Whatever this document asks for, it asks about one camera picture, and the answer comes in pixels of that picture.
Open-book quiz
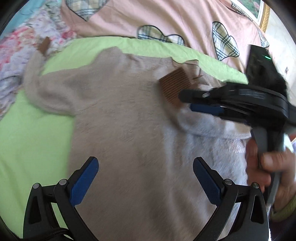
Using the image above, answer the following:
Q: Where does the beige knit sweater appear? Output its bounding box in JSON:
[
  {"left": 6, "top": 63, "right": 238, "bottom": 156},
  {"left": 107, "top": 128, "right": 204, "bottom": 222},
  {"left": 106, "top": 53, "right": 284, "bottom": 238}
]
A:
[{"left": 23, "top": 47, "right": 250, "bottom": 240}]

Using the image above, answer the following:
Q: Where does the person's right hand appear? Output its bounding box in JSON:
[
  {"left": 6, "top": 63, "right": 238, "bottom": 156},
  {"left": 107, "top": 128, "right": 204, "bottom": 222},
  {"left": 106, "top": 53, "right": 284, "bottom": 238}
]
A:
[{"left": 246, "top": 139, "right": 295, "bottom": 212}]

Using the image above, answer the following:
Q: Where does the green sleeve cuff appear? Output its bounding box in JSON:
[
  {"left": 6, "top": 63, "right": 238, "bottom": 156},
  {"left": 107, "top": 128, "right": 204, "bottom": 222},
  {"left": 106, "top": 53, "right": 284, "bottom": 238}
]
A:
[{"left": 269, "top": 196, "right": 296, "bottom": 222}]

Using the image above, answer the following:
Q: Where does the pink heart-pattern quilt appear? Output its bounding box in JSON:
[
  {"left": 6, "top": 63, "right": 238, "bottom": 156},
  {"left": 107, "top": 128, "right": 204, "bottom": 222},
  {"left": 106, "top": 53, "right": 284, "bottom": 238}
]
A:
[{"left": 61, "top": 0, "right": 273, "bottom": 72}]

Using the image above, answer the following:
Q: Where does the green bed sheet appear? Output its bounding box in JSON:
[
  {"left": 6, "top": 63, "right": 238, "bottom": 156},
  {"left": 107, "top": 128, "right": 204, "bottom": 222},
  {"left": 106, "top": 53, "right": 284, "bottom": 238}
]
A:
[{"left": 1, "top": 37, "right": 247, "bottom": 237}]

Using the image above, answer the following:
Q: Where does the gold-framed landscape painting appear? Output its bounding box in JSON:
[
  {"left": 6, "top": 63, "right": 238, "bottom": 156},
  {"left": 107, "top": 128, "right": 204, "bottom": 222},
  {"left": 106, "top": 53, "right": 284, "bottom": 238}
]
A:
[{"left": 239, "top": 0, "right": 270, "bottom": 32}]

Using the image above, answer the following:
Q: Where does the floral ruffled pillow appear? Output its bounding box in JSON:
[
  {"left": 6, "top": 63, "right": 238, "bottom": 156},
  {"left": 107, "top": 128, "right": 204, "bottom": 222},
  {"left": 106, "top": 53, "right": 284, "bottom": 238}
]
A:
[{"left": 1, "top": 1, "right": 77, "bottom": 118}]

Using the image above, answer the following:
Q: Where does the turquoise floral blanket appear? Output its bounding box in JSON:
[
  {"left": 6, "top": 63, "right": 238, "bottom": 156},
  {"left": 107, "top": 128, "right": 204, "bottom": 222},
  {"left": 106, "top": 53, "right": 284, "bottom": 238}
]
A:
[{"left": 0, "top": 0, "right": 47, "bottom": 40}]

